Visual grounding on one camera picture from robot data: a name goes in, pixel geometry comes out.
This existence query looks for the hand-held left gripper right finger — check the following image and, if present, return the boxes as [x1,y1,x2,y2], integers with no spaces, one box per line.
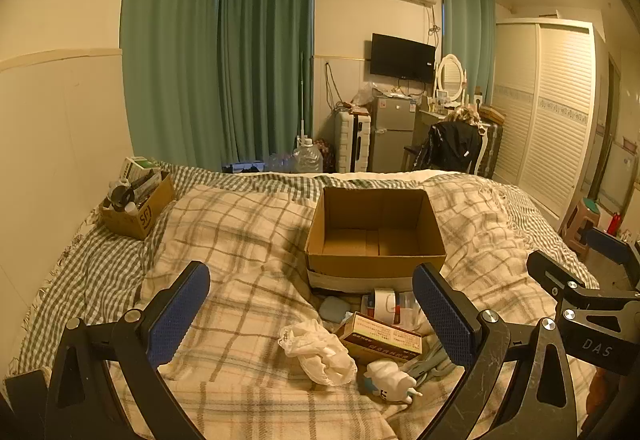
[411,263,581,440]

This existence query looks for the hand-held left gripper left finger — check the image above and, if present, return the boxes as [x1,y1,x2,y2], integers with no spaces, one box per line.
[45,261,211,440]

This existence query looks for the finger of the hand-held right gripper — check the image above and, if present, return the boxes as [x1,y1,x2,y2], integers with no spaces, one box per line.
[579,226,640,293]
[526,250,603,303]

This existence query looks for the grey strap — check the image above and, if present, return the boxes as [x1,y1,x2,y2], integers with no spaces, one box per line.
[400,335,453,382]

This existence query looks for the crushed cola plastic bottle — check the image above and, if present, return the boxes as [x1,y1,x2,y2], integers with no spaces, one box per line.
[361,289,426,328]

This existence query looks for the brown medicine box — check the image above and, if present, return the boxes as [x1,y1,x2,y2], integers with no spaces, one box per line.
[336,311,423,363]

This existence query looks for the white plastic spray bottle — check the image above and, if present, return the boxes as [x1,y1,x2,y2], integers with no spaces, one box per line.
[361,359,423,405]

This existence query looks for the light blue plastic case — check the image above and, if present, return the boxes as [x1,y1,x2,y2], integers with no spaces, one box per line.
[318,295,356,323]

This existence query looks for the large cardboard box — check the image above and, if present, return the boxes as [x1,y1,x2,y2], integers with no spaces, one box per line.
[305,186,447,293]

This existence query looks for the white cloth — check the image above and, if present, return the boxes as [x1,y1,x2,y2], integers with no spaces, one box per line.
[277,318,357,387]

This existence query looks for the small wooden stool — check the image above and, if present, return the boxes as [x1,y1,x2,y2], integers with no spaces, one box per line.
[560,199,603,261]

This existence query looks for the bed with checked blanket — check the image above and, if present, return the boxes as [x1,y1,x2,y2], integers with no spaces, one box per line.
[7,160,598,381]

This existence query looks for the small cardboard box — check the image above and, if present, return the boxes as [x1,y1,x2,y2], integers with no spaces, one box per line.
[100,170,177,241]

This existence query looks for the black tape roll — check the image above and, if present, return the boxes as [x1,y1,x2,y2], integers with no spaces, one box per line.
[109,186,137,209]

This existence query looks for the white chair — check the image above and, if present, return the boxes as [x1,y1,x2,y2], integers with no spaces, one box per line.
[469,127,490,179]

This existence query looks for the white louvred wardrobe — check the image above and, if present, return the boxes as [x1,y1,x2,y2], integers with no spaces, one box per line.
[492,17,609,221]

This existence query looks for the brown trunk suitcase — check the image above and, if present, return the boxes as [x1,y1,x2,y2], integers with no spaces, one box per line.
[477,106,506,178]

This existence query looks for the green white carton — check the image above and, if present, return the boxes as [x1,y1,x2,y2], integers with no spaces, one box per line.
[122,157,162,181]

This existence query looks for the black jacket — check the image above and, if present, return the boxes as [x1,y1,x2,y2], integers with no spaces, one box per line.
[415,121,483,175]

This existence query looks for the cluster of empty clear bottles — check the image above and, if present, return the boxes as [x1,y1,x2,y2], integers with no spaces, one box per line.
[264,151,296,173]

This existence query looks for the small grey fridge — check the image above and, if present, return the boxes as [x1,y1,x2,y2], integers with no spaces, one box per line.
[370,96,419,173]

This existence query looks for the dressing table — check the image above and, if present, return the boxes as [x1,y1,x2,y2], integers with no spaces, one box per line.
[402,106,453,171]

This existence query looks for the large clear water jug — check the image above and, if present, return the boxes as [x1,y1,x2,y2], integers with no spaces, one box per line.
[291,136,324,175]

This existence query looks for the white ribbed suitcase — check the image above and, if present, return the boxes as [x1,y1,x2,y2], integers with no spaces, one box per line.
[334,111,373,173]

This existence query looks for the dark floral bag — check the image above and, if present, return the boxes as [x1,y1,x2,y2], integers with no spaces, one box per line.
[315,138,337,173]

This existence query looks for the white oval vanity mirror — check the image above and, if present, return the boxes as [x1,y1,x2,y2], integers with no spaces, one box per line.
[436,53,467,104]

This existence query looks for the clear plastic bag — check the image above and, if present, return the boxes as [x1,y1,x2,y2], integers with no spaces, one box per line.
[351,81,377,109]

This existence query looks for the white mop pole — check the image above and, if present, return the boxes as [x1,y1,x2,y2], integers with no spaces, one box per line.
[298,52,307,141]

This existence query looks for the narrow green curtain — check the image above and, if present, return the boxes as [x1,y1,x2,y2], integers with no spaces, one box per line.
[440,0,497,95]

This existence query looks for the wide green curtain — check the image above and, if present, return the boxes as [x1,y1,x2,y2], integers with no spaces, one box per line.
[121,0,222,169]
[216,0,316,167]

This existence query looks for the hanging wall cables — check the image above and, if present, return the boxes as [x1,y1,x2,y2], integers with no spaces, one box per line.
[324,61,352,111]

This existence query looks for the black wall television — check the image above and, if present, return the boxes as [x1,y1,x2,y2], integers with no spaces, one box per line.
[370,33,437,83]

